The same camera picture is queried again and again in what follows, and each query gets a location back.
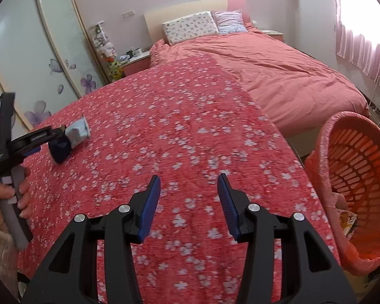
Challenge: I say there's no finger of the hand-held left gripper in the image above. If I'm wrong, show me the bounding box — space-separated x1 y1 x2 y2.
48 135 73 165

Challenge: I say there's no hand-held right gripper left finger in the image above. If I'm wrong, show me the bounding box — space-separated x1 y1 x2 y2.
22 175 161 304

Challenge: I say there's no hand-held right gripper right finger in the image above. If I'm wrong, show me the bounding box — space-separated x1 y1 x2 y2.
217 174 357 304

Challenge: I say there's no printed snack wrapper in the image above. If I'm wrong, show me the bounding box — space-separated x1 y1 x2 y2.
338 211 358 239

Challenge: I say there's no orange plastic basket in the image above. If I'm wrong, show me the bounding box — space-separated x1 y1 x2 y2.
304 111 380 277

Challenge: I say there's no person's left forearm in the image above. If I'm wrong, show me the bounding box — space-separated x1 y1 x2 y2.
0 212 20 304

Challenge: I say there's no red floral blanket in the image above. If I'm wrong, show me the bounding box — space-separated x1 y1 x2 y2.
17 55 341 304

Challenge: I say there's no flower print wardrobe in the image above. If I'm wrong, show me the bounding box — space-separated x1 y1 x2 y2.
0 0 110 153

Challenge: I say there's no clear plush toy tower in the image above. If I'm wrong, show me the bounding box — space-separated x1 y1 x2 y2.
89 21 125 82

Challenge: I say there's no pink duvet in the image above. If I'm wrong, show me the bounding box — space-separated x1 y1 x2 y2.
149 27 370 140

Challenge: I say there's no beige headboard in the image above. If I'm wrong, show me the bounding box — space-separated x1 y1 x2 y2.
144 0 252 51

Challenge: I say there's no white floral pillow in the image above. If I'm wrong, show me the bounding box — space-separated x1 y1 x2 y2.
162 11 220 46

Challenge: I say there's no lilac striped pillow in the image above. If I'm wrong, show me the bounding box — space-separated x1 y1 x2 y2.
212 9 248 35

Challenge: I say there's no pink curtain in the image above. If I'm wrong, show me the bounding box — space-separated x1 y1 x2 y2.
331 0 380 82

